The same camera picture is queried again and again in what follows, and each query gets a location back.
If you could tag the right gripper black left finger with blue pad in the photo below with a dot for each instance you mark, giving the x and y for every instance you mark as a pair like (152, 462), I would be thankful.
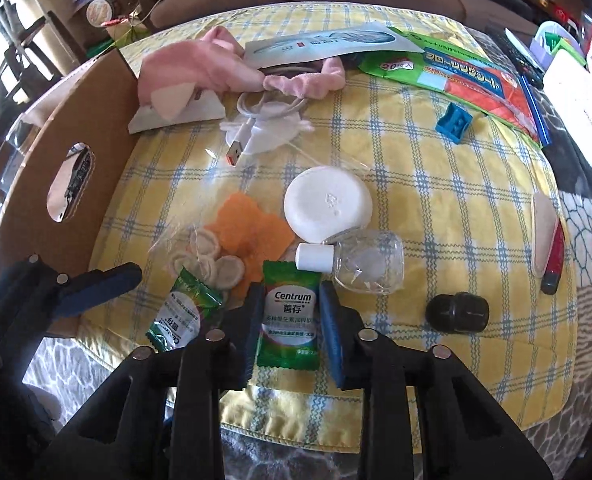
(157, 415)

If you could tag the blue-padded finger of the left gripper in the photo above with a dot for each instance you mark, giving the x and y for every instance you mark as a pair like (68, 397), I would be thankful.
(95, 287)

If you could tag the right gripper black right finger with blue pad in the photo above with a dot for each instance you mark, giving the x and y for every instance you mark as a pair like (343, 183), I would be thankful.
(465, 433)

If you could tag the green centrum sachet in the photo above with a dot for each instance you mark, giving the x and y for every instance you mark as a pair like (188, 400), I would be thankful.
(190, 306)
(289, 336)

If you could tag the dark red cosmetic tube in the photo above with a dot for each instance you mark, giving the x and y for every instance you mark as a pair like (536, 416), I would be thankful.
(555, 263)

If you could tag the pink plush headband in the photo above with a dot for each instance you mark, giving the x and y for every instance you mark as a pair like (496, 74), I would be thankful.
(171, 75)

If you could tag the grey patterned blanket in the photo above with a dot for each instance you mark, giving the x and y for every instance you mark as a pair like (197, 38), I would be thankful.
(585, 259)

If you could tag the cardboard box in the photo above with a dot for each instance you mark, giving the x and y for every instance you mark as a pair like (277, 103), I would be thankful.
(92, 106)

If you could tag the black round cap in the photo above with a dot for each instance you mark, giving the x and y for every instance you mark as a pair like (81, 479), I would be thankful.
(461, 313)

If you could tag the bag of finger cots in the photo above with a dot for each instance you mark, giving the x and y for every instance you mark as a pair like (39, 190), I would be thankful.
(201, 254)

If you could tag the clear small plastic bottle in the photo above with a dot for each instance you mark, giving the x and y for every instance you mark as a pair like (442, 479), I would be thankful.
(365, 261)

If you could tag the orange felt flower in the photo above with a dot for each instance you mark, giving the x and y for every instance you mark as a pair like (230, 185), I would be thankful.
(244, 230)

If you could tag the yellow plaid cloth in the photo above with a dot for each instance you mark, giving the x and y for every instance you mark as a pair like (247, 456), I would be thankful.
(440, 233)

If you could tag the white round container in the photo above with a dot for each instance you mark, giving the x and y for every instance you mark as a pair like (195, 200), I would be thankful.
(324, 201)

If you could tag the blue toy brick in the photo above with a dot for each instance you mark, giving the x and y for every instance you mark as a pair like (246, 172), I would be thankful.
(454, 123)

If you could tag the green orange wipes pack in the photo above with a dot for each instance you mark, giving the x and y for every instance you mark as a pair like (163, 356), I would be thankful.
(462, 76)

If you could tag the white tissue box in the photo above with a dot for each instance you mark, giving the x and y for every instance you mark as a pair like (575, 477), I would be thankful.
(568, 87)

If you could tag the black remote control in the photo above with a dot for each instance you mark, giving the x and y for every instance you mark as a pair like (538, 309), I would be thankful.
(524, 62)

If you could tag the face mask sachet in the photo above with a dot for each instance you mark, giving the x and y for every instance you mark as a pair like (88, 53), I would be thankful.
(308, 47)

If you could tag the purple small basket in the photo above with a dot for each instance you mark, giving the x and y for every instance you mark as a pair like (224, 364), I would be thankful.
(551, 38)

